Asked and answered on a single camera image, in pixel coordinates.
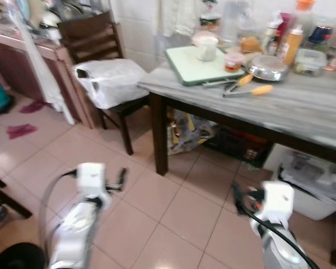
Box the white hanging wall towel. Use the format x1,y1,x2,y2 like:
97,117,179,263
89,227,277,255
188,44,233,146
159,0,200,38

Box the black plastic crate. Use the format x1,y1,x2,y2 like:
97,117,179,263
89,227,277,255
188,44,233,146
204,126,273,167

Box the white plastic bag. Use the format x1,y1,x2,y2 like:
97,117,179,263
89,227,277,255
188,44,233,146
72,58,150,110

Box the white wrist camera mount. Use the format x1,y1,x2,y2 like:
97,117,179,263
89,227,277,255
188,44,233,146
76,163,108,197
263,180,295,217

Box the small red-filled plastic cup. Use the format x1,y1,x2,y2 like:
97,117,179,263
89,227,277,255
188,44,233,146
223,53,246,72

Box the grey left arm cable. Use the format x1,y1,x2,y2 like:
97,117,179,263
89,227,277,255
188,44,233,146
38,170,79,250

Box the black round robot torso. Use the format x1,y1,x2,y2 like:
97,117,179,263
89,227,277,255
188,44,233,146
0,242,46,269

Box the long white hanging cloth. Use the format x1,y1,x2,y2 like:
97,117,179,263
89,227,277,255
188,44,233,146
4,0,77,126

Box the dark blue can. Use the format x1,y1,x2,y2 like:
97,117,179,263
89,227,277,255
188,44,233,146
307,25,333,49

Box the tall orange-capped clear bottle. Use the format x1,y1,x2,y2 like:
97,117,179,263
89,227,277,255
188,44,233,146
293,0,316,35

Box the large magenta floor rag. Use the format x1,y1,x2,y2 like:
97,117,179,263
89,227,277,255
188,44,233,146
6,123,38,140

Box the clear plastic food container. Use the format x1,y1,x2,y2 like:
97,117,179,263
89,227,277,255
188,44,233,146
293,48,328,77

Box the tall clear glass jar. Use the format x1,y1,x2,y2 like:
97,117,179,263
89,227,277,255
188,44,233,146
221,0,253,47

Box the white plastic storage bin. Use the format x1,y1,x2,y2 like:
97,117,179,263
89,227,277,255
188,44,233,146
263,144,336,221

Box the white mug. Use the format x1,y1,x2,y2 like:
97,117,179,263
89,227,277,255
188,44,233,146
195,34,220,62

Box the dark low wooden furniture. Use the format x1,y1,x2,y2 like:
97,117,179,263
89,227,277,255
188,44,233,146
0,170,34,220

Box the pale green cutting board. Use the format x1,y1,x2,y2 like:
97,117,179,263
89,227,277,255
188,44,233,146
165,45,250,87

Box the dish rack with dishes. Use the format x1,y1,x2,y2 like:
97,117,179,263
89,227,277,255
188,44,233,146
42,0,111,30

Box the long orange-handled metal tongs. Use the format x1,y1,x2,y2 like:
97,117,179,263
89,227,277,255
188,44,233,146
222,84,274,98

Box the printed plastic bags bundle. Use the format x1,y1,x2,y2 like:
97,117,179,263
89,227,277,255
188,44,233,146
167,109,214,156

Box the dark wood marble-top table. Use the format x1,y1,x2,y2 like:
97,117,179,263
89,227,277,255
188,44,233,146
137,55,336,175

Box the short orange-handled metal tongs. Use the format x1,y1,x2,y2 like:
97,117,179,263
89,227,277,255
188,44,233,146
226,73,254,92

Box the stainless steel bowl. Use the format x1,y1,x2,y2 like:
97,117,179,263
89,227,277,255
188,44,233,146
247,54,290,82

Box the dark wooden chair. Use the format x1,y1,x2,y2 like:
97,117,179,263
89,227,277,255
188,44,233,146
58,11,153,156

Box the brown kitchen counter cabinet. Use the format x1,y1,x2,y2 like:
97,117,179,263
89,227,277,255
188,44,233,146
0,25,97,128

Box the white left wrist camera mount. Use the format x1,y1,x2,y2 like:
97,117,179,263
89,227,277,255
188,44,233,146
76,163,108,197

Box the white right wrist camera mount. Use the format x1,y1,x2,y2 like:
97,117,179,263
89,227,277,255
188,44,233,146
263,180,295,217

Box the brown bread bun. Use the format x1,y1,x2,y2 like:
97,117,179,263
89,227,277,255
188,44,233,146
240,36,263,54

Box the orange sauce squeeze bottle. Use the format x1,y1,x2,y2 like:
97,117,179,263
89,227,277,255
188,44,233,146
281,25,305,67

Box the small magenta floor rag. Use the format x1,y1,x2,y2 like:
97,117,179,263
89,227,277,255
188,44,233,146
19,101,46,114

